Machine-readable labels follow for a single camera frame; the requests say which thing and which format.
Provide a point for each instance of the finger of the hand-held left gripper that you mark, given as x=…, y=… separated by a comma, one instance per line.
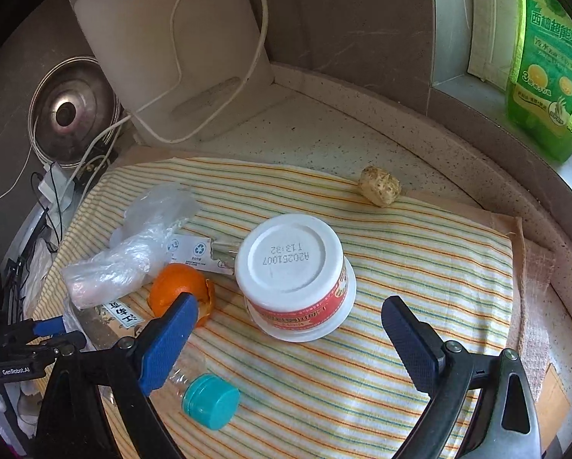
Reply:
x=70, y=340
x=51, y=327

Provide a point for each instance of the beige ginger piece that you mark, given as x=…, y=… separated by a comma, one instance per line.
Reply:
x=379, y=186

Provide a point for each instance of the clear bottle with teal cap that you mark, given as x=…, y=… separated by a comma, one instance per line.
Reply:
x=209, y=399

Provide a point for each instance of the white cutting board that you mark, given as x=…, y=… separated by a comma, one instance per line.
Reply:
x=137, y=33

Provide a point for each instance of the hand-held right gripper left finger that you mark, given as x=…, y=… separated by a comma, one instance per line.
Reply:
x=166, y=339

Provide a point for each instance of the white window frame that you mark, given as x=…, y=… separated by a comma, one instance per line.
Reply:
x=486, y=33

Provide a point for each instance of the green dish soap bottle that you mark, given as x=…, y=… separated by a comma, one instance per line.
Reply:
x=539, y=105

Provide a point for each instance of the clear plastic bag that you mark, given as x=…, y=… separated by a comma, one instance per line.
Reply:
x=118, y=258

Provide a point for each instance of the orange peel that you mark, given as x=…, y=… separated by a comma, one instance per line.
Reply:
x=171, y=287

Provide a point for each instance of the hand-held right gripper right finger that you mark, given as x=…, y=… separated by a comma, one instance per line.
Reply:
x=410, y=339

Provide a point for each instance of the white plastic cup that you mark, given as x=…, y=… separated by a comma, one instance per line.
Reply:
x=286, y=253

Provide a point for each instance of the clear blister pack with card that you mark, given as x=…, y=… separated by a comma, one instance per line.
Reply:
x=195, y=251

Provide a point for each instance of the striped cloth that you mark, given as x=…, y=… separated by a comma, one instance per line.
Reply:
x=362, y=248

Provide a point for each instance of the white power adapter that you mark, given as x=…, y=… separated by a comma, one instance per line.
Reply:
x=51, y=184

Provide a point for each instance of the metal pot lid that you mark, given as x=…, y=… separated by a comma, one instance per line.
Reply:
x=66, y=112

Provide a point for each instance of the beige woven cloth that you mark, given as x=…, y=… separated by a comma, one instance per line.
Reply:
x=534, y=277

